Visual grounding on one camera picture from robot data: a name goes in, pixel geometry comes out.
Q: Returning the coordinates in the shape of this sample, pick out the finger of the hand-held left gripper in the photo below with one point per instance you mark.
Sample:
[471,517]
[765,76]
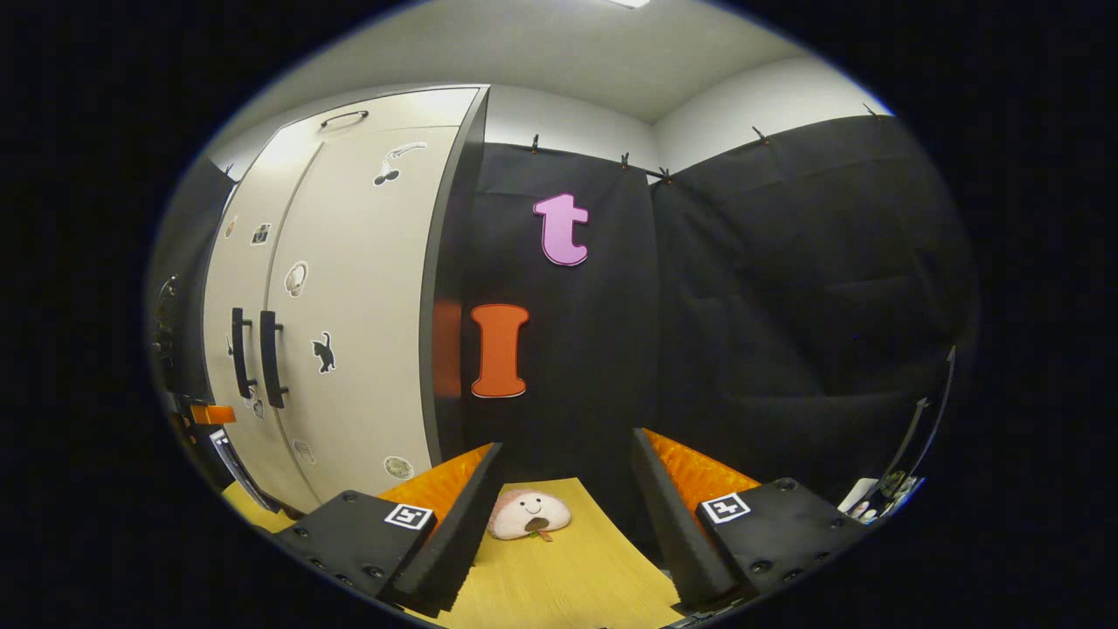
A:
[214,414]

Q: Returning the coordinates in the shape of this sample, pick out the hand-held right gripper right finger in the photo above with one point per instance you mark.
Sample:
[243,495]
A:
[677,524]

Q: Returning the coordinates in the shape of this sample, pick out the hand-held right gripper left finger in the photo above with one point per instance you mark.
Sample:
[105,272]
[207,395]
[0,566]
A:
[463,533]

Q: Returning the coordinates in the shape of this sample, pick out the white cabinet door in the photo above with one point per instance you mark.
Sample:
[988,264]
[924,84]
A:
[367,288]
[244,262]

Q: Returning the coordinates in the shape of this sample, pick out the pink smiling plush toy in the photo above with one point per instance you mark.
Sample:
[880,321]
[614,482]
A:
[528,515]

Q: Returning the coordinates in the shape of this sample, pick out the white tray with small bottles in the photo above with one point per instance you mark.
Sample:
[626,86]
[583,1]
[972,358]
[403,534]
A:
[865,502]

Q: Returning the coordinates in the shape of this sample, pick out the black backdrop cloth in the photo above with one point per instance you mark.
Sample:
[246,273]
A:
[742,306]

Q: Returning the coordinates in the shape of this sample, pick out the dark metal stand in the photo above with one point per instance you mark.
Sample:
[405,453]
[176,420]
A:
[926,419]

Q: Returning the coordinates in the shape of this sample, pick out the white open-front cabinet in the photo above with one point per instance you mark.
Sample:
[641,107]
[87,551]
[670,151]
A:
[454,262]

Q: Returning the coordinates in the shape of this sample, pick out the white cabinet drawer front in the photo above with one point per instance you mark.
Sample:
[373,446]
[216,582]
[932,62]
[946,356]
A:
[410,109]

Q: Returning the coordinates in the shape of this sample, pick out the ceiling light strip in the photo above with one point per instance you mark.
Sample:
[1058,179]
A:
[627,3]

